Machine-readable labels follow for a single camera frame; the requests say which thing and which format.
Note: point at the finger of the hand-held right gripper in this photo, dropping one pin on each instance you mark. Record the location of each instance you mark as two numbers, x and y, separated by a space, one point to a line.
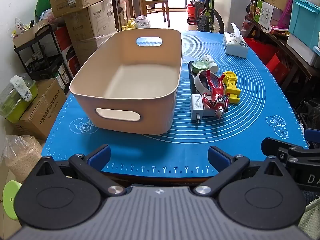
275 146
313 137

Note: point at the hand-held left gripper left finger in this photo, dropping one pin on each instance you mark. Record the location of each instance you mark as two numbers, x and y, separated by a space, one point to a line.
100 156

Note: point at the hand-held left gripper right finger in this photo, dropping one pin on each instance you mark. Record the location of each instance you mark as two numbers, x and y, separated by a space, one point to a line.
220 158

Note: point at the white charger adapter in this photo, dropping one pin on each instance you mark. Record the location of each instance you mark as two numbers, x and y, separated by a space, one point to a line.
197 106

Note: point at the red silver hero figurine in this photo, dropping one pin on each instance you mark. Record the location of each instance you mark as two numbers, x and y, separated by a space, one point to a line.
217 100

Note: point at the yellow plastic toy tool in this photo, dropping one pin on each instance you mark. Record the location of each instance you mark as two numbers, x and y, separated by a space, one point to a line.
233 90

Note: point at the black oblong plastic tool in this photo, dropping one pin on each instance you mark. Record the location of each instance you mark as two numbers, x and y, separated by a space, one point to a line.
193 85

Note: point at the white tape roll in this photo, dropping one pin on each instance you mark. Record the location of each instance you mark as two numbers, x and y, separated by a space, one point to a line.
198 82

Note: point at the beige plastic storage bin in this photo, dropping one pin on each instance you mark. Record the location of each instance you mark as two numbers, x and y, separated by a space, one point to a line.
125 80

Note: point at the green round tin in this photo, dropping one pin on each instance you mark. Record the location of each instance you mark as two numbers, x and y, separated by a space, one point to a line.
200 65

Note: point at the white pill bottle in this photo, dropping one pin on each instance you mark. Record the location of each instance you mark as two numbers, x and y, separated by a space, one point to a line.
209 61

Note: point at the blue silicone baking mat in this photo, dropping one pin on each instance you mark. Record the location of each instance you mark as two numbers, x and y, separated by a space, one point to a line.
250 130

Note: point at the pale green woven cloth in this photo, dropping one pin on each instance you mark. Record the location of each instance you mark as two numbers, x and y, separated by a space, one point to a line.
311 220

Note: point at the large printed cardboard box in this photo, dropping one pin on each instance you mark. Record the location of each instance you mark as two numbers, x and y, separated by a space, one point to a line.
42 110

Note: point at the clear bag of grain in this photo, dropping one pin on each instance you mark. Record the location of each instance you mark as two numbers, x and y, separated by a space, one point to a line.
22 157

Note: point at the red gift bags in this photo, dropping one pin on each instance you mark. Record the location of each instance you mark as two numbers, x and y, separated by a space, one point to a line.
275 62

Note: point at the dark wooden side table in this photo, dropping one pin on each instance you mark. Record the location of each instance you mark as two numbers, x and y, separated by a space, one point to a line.
292 55

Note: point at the lime green stool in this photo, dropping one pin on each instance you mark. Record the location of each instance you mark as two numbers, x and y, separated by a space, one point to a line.
10 195

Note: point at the green container with clear lid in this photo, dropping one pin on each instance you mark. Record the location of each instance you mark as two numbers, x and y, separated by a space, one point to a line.
12 105

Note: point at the black shelf rack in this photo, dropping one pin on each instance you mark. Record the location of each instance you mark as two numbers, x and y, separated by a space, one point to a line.
47 67

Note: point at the white fluffy towel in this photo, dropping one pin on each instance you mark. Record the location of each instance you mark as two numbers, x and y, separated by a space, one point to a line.
21 87

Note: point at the white patterned tissue box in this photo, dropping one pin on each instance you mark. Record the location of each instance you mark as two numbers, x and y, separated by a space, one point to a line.
236 47

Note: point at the red white appliance box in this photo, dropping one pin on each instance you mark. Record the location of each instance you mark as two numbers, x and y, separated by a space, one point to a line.
67 52

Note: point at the teal storage crate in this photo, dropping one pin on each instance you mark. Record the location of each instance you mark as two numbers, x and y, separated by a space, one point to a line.
303 20

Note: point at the green white carton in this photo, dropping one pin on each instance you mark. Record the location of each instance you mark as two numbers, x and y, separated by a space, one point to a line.
262 12

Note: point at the yellow plastic jug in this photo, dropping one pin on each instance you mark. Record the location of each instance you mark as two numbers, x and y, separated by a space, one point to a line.
128 25

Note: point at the air purifier cardboard box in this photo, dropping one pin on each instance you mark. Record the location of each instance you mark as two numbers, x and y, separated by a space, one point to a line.
95 17

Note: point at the orange drink bottle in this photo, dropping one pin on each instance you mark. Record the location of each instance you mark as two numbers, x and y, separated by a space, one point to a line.
252 8

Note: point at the open cardboard box with clutter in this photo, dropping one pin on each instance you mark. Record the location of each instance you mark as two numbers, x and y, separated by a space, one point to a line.
27 36

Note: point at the green black bicycle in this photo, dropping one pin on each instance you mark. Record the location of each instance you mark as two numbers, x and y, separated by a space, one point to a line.
207 17

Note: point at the white plastic bag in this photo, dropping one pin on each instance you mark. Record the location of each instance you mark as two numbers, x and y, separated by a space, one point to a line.
142 21

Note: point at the red bucket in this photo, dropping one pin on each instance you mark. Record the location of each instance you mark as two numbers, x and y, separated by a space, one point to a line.
191 10

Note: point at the white chest freezer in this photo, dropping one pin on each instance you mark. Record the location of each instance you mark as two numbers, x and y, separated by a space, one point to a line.
235 0

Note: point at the wooden chair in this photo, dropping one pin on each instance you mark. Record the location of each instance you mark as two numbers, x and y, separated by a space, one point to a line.
157 6

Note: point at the green bag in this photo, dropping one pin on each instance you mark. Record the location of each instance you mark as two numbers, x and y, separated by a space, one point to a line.
42 2

